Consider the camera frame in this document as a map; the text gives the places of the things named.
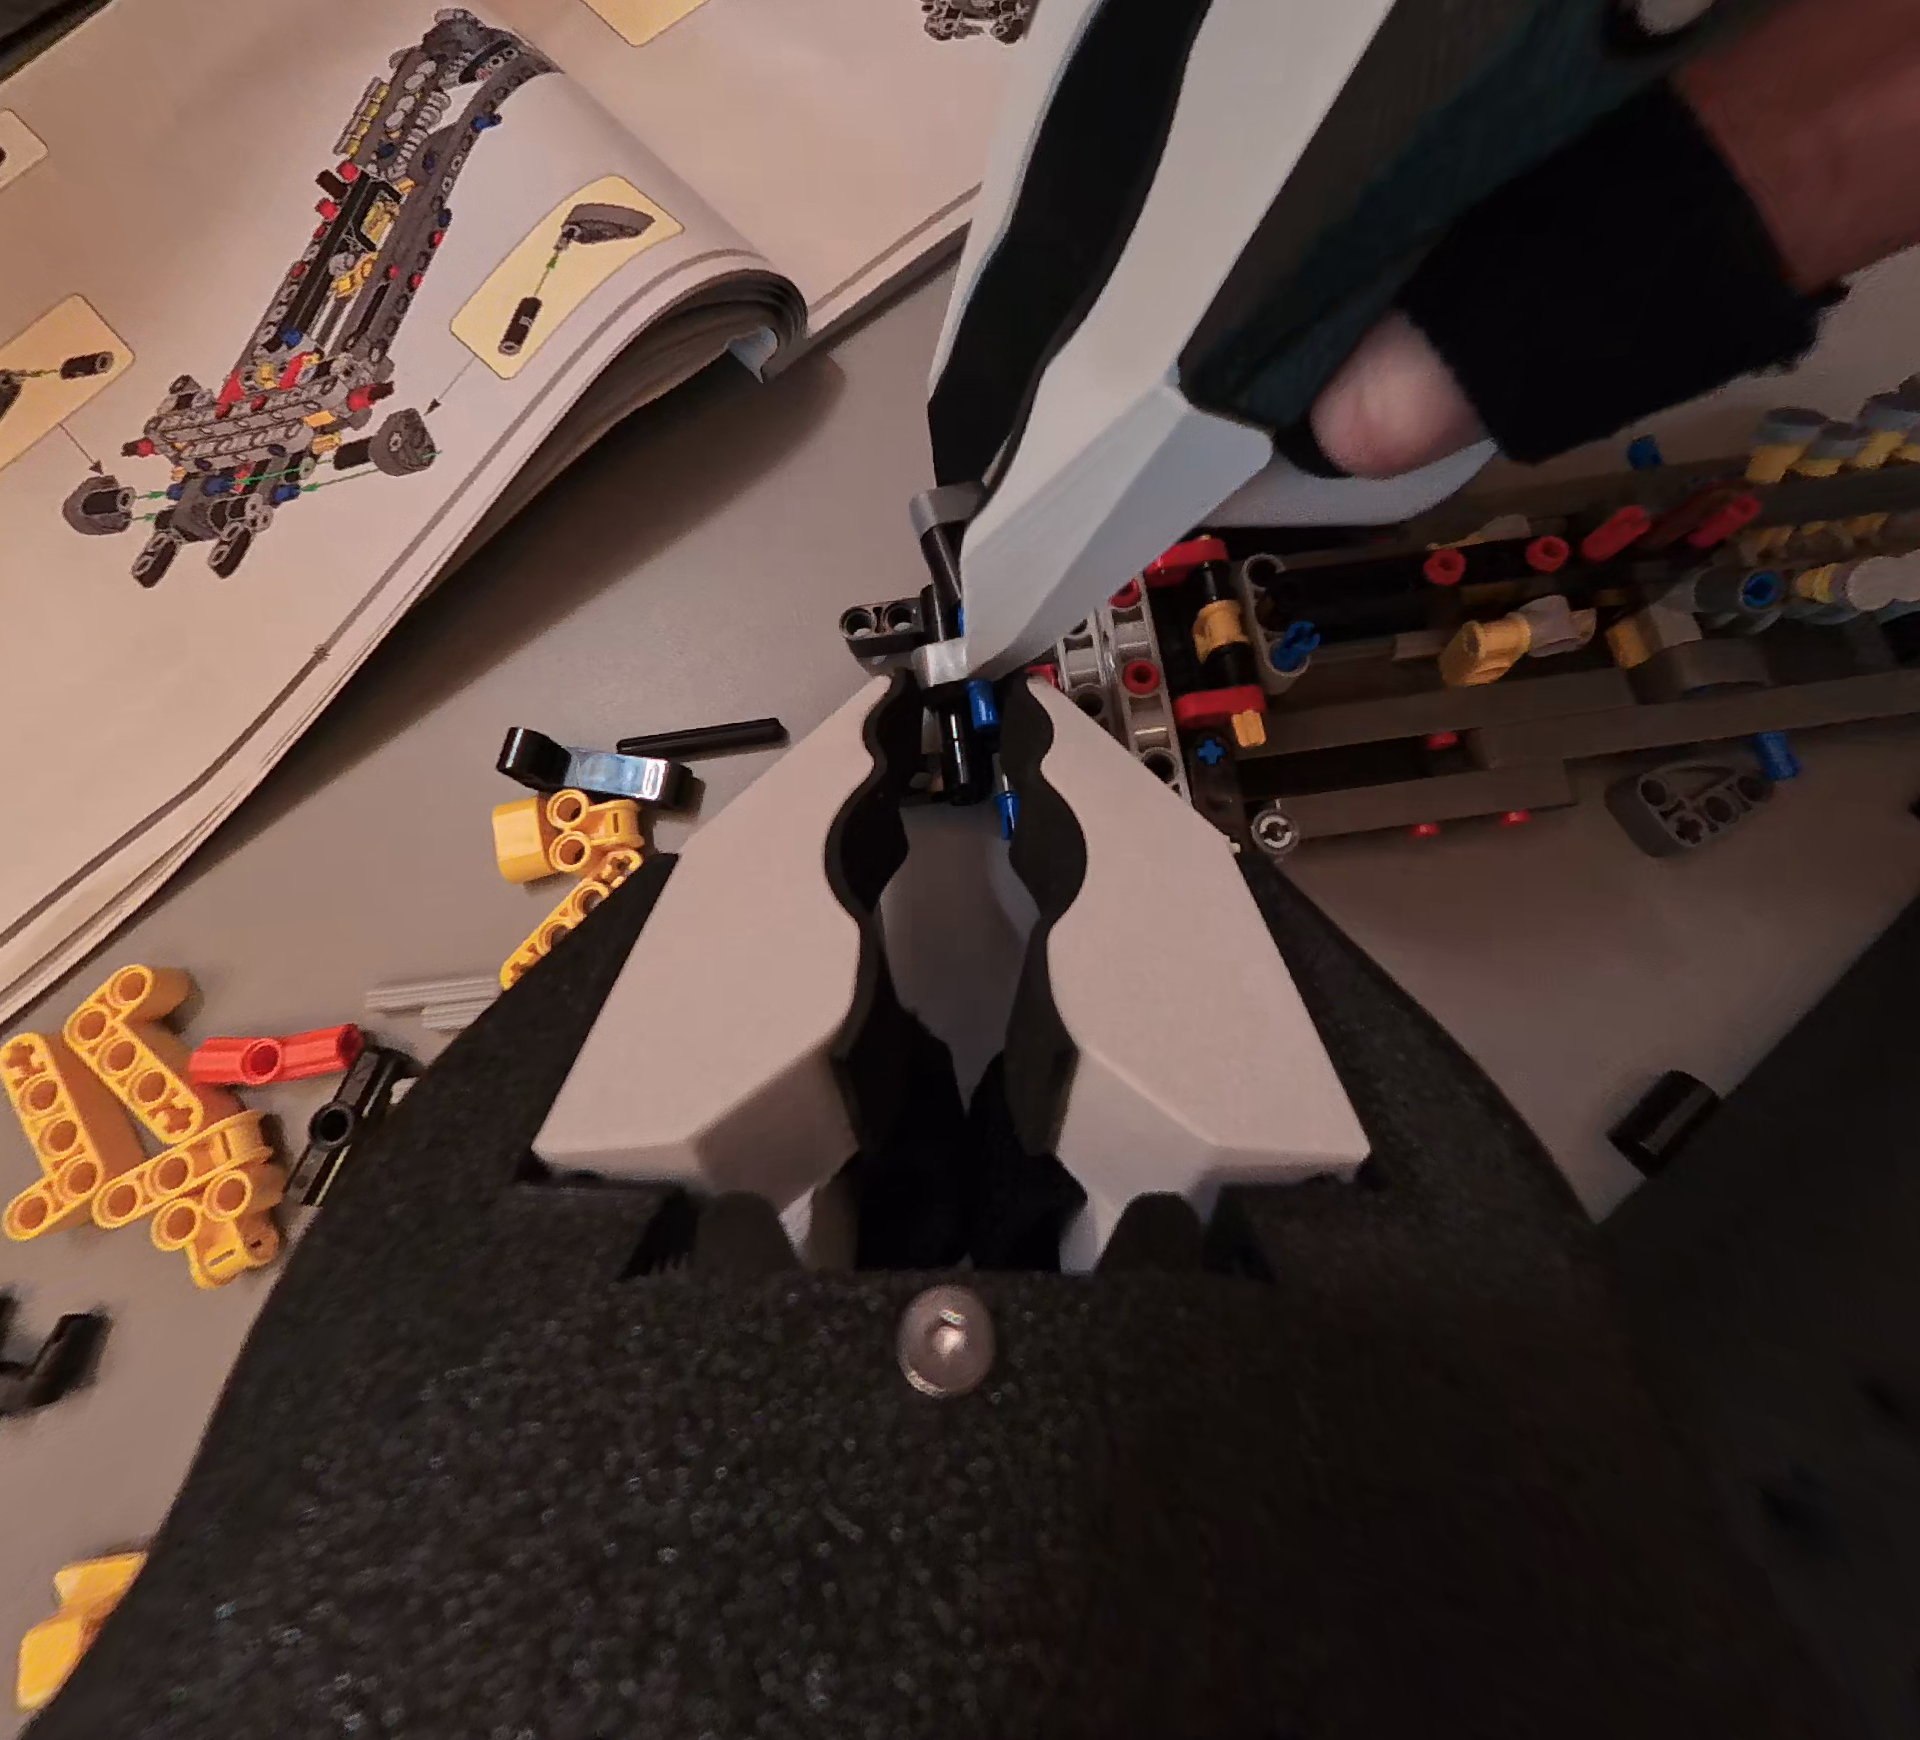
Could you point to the red lego axle connector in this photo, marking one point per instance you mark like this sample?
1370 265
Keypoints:
256 1059

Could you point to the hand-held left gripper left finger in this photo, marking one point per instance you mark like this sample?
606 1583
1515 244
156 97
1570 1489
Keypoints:
690 1021

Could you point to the black lego axle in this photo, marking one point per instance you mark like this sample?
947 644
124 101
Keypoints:
705 733

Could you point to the pile of yellow lego pieces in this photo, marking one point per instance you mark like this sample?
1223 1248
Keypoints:
533 840

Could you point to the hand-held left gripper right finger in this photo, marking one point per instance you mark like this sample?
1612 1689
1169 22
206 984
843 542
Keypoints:
1201 1021

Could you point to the dark grey lego cam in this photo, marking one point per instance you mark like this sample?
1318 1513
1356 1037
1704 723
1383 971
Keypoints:
1650 818

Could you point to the grey lego car chassis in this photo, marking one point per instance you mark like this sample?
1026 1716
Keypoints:
1501 727

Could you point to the black curved lego liftarm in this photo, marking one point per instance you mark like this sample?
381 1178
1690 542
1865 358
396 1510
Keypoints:
527 758

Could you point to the light grey lego axle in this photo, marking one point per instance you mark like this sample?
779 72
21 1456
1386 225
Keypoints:
460 1018
426 992

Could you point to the grey lego piece with connector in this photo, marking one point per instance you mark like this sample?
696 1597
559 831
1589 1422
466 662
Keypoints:
938 511

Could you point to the lego instruction booklet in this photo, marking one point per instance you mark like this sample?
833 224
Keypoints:
226 647

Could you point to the black lego pin connector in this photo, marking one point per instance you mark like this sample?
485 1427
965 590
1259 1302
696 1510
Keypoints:
337 1124

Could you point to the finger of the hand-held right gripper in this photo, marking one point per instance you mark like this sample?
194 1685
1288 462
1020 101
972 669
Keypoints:
1109 527
1051 44

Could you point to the person's right hand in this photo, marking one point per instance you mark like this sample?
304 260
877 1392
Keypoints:
1830 122

